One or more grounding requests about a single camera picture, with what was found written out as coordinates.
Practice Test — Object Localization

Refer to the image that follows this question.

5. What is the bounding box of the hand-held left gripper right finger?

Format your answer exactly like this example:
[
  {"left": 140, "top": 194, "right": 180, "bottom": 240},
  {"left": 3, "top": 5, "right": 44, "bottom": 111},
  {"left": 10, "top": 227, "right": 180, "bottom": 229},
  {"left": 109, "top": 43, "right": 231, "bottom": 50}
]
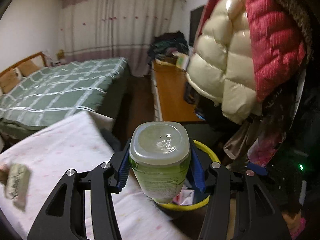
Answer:
[{"left": 190, "top": 142, "right": 292, "bottom": 240}]

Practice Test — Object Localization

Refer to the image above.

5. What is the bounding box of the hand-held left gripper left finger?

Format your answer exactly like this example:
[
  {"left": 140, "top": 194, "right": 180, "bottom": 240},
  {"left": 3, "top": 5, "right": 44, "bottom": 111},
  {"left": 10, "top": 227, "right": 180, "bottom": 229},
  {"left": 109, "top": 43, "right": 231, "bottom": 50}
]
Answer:
[{"left": 26, "top": 139, "right": 132, "bottom": 240}]

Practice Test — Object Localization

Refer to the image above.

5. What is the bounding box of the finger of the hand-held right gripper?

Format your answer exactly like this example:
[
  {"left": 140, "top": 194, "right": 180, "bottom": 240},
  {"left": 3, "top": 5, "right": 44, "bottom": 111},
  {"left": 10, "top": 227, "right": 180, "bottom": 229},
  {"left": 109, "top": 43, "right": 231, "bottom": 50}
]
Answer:
[{"left": 246, "top": 163, "right": 268, "bottom": 177}]

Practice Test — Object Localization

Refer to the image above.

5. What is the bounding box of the pale green square bottle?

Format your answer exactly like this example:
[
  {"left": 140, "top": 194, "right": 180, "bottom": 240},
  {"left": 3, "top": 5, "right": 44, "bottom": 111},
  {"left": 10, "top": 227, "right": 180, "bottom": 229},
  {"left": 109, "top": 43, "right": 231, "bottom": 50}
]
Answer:
[{"left": 129, "top": 121, "right": 192, "bottom": 204}]

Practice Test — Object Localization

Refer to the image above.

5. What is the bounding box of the yellow-rimmed black trash bin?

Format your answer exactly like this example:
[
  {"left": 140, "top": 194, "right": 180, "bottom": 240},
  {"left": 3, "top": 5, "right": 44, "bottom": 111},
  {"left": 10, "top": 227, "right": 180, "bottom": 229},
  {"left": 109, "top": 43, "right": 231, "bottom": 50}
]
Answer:
[{"left": 156, "top": 140, "right": 222, "bottom": 212}]

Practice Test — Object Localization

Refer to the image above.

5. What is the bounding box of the pink printed cloth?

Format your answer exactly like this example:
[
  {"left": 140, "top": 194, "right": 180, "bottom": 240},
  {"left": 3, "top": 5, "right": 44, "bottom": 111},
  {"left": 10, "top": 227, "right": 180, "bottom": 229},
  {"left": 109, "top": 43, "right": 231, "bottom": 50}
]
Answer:
[{"left": 247, "top": 127, "right": 285, "bottom": 168}]

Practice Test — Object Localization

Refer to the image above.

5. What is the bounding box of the grey brown bag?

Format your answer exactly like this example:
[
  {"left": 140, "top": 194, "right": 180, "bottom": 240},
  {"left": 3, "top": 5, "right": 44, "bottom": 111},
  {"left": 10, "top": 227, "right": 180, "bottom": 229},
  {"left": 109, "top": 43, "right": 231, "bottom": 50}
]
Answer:
[{"left": 224, "top": 120, "right": 260, "bottom": 160}]

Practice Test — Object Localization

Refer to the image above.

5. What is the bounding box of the white dotted tablecloth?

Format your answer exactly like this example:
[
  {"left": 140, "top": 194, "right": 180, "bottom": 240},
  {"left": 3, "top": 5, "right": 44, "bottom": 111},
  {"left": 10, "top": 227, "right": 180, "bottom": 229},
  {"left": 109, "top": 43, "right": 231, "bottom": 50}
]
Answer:
[{"left": 0, "top": 111, "right": 190, "bottom": 240}]

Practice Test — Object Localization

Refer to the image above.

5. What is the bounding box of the wooden desk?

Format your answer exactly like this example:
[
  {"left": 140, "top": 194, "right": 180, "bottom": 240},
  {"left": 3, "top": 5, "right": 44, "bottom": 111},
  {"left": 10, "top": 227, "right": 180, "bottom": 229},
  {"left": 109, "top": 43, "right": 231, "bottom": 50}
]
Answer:
[{"left": 150, "top": 60, "right": 208, "bottom": 123}]

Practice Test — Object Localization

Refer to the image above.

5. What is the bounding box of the bed with green plaid duvet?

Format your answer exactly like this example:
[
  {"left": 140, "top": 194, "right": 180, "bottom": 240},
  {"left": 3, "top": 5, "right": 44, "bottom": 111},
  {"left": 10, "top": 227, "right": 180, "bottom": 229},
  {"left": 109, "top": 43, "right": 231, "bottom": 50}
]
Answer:
[{"left": 0, "top": 57, "right": 129, "bottom": 130}]

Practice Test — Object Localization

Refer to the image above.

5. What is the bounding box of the cream puffer jacket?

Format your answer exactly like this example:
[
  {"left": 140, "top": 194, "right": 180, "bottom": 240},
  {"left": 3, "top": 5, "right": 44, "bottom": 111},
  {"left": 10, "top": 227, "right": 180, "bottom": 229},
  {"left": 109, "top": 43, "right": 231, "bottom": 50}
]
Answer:
[{"left": 186, "top": 0, "right": 263, "bottom": 124}]

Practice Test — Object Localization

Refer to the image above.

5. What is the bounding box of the crumpled beige packet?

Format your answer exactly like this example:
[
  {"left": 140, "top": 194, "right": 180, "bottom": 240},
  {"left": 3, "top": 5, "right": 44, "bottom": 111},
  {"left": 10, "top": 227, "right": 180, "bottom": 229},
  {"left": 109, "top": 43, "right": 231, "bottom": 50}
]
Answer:
[{"left": 0, "top": 164, "right": 33, "bottom": 210}]

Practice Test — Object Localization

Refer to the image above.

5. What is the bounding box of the green and white box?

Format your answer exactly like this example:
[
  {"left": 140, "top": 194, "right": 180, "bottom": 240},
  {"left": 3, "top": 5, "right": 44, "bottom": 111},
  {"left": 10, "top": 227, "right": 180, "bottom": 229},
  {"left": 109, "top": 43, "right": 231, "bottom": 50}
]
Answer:
[{"left": 176, "top": 55, "right": 190, "bottom": 69}]

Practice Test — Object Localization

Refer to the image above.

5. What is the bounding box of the red quilted puffer jacket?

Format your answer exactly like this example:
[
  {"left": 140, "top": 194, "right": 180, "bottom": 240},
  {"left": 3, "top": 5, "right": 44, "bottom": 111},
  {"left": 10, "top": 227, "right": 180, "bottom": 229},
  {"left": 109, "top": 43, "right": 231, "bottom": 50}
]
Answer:
[{"left": 215, "top": 0, "right": 307, "bottom": 103}]

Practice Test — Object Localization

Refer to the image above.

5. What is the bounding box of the heap of mixed clothes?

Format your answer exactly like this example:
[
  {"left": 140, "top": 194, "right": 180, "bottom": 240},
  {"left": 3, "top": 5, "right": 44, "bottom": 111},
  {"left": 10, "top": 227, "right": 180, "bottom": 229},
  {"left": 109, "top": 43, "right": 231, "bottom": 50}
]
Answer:
[{"left": 147, "top": 31, "right": 192, "bottom": 60}]

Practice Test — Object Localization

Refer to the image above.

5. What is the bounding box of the wooden bed headboard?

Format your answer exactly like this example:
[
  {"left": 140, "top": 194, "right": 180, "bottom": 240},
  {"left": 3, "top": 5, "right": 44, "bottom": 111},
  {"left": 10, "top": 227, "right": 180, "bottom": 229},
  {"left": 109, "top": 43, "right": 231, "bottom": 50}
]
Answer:
[{"left": 0, "top": 52, "right": 47, "bottom": 80}]

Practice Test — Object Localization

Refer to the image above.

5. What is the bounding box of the brown pillow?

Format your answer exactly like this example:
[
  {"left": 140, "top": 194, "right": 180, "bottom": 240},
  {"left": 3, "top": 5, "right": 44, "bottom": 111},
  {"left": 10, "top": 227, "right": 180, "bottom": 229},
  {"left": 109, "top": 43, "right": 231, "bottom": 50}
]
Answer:
[
  {"left": 19, "top": 61, "right": 39, "bottom": 77},
  {"left": 0, "top": 69, "right": 19, "bottom": 94}
]

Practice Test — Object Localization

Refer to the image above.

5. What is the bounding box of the beige and mauve curtain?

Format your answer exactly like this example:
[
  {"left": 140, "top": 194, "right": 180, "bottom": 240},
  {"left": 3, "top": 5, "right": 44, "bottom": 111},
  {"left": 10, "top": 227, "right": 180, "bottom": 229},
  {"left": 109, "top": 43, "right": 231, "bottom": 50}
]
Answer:
[{"left": 59, "top": 0, "right": 177, "bottom": 77}]

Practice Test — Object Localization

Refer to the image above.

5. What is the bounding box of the black television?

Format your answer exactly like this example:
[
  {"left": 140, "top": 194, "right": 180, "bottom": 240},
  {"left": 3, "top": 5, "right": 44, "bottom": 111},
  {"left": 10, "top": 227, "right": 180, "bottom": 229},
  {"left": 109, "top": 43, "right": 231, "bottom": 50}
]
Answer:
[{"left": 190, "top": 5, "right": 207, "bottom": 48}]

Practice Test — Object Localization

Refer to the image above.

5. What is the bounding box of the red hanging garment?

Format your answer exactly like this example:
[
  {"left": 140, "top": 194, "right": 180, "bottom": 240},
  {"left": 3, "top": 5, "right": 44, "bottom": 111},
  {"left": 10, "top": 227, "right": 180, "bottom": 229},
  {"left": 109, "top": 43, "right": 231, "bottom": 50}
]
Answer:
[{"left": 197, "top": 0, "right": 223, "bottom": 38}]

